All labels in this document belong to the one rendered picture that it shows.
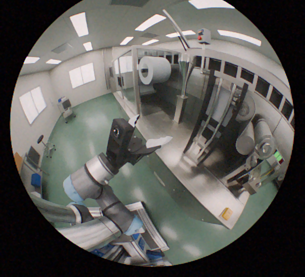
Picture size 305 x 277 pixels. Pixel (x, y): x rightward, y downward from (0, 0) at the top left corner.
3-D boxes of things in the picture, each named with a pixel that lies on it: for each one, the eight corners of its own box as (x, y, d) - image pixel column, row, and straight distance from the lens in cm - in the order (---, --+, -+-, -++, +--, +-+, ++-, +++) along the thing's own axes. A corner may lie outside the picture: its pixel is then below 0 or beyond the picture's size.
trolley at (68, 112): (65, 118, 505) (57, 100, 486) (73, 112, 502) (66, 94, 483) (66, 124, 419) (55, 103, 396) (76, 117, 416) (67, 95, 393)
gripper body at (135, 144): (131, 141, 32) (106, 161, 31) (129, 126, 26) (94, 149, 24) (146, 155, 30) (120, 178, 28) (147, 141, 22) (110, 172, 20)
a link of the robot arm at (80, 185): (76, 185, 35) (58, 176, 30) (97, 169, 31) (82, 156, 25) (86, 205, 32) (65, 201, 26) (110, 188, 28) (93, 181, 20)
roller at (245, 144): (232, 146, 58) (244, 131, 53) (237, 129, 80) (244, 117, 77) (245, 157, 61) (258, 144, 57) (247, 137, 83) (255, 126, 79)
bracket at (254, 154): (221, 180, 70) (254, 155, 52) (224, 173, 74) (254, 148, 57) (225, 183, 72) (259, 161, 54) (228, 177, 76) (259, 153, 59)
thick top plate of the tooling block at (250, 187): (241, 185, 74) (247, 181, 71) (249, 151, 103) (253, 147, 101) (250, 195, 84) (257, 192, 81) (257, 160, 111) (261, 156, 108)
